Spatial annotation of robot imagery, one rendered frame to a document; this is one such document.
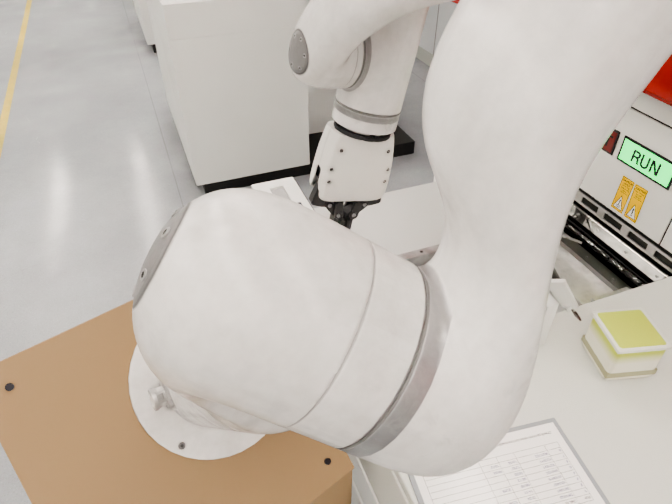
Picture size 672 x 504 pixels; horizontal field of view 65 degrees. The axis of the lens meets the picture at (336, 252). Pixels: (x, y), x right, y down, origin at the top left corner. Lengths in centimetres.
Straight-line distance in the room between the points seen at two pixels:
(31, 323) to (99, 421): 183
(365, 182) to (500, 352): 46
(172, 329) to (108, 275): 230
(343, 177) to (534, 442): 41
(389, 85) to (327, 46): 11
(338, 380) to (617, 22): 20
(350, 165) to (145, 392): 36
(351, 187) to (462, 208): 44
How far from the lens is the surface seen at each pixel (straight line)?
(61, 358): 66
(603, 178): 117
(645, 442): 80
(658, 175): 108
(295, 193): 112
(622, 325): 83
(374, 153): 70
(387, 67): 64
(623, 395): 84
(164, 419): 65
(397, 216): 130
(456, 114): 26
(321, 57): 58
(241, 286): 25
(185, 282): 26
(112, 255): 267
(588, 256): 122
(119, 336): 66
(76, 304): 248
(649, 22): 27
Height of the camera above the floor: 157
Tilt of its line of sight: 39 degrees down
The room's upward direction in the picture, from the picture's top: straight up
